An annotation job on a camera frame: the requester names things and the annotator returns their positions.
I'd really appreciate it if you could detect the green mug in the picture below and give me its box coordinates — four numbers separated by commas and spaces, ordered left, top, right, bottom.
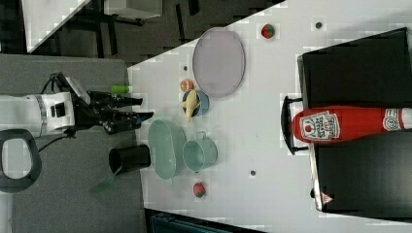
183, 131, 218, 173

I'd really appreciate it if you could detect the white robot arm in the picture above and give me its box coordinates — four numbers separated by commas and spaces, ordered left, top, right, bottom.
1, 73, 154, 138

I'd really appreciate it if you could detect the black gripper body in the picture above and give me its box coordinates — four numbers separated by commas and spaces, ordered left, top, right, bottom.
66, 77, 111, 131

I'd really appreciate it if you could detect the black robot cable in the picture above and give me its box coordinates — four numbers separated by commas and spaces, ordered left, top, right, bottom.
38, 72, 78, 153

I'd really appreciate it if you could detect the green spatula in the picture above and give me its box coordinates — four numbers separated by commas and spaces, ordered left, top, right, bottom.
88, 167, 122, 195

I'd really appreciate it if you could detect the toy strawberry near plate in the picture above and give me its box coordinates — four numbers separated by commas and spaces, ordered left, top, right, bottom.
260, 23, 275, 39

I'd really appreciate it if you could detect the green perforated colander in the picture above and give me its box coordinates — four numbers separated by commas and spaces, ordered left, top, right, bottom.
149, 119, 187, 180

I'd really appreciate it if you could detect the red ketchup bottle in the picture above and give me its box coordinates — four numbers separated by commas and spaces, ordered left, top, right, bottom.
292, 106, 412, 144

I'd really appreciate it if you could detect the lavender oval plate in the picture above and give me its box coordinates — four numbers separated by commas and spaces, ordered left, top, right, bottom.
192, 27, 246, 98

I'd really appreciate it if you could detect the toy strawberry near colander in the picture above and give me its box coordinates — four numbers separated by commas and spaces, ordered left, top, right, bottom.
193, 183, 206, 198

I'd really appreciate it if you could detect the blue small bowl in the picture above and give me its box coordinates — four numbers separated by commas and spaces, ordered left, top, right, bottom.
182, 90, 210, 117

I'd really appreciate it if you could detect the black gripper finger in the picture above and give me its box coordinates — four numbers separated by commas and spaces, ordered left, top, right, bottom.
104, 112, 155, 135
111, 95, 143, 108

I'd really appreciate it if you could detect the black toaster oven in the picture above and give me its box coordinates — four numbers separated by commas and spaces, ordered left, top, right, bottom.
281, 27, 411, 222

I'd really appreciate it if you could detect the toy orange slice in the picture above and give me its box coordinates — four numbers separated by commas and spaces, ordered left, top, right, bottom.
180, 80, 194, 91

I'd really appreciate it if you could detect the green cylinder object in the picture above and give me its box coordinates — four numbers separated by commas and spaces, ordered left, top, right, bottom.
111, 85, 133, 94

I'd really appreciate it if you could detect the blue metal frame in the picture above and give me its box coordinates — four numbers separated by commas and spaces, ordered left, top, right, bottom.
144, 208, 264, 233

